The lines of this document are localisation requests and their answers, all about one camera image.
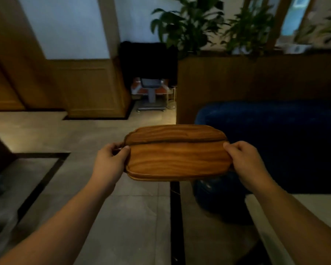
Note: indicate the person's right hand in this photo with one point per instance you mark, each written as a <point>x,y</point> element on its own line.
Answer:
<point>248,165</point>

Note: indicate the person's left hand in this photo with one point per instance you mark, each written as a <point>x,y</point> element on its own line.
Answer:
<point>107,166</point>

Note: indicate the person's right thumb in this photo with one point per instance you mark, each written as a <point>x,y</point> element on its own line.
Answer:
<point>228,150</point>

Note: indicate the person's left thumb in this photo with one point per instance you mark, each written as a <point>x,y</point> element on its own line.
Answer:
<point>123,152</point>

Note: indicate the brown wooden tray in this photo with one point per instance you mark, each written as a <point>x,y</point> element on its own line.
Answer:
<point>176,155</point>

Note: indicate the person's left forearm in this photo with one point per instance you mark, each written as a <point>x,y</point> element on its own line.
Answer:
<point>58,229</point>

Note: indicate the person's right forearm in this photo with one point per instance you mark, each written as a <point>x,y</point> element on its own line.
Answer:
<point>298,226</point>

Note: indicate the dark blue sofa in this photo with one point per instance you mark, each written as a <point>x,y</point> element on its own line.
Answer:
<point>270,151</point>

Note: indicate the grey metal cart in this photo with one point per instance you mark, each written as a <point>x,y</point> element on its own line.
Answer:
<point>151,93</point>

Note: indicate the wooden planter partition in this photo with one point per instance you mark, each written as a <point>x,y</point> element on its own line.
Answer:
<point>253,79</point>

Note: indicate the green potted plant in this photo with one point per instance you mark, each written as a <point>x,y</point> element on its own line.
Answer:
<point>329,27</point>
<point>248,28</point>

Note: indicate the large green leafy plant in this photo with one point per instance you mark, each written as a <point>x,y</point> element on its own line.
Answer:
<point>190,24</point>

